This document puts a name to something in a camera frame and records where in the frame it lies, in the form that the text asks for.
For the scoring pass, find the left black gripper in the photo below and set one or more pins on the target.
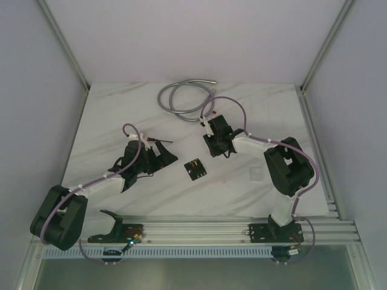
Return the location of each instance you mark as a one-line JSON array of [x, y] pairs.
[[155, 157]]

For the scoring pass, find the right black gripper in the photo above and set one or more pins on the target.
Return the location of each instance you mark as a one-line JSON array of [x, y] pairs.
[[213, 151]]

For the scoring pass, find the black fuse box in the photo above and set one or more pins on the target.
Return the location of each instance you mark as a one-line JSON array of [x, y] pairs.
[[195, 172]]

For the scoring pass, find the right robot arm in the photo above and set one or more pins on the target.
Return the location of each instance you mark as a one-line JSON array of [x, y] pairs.
[[289, 168]]

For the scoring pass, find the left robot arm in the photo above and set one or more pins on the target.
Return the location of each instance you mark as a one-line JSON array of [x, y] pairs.
[[69, 214]]

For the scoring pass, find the clear fuse box cover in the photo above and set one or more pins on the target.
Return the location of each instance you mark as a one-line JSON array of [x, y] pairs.
[[255, 174]]

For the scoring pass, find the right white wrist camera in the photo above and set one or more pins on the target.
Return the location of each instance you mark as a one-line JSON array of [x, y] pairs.
[[204, 122]]

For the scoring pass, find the red handled screwdriver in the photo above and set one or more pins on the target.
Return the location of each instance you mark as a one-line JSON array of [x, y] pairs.
[[149, 139]]

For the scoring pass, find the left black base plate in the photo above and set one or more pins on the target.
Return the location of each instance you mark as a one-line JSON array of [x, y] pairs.
[[133, 232]]

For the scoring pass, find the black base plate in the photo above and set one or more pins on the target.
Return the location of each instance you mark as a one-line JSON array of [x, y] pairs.
[[273, 233], [133, 232]]

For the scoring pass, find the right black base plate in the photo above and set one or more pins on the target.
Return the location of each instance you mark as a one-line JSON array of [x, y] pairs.
[[273, 233]]

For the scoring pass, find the aluminium mounting rail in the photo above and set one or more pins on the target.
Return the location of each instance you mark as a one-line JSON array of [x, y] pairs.
[[198, 231]]

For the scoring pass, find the slotted cable duct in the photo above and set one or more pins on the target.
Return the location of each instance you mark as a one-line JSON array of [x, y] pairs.
[[101, 253]]

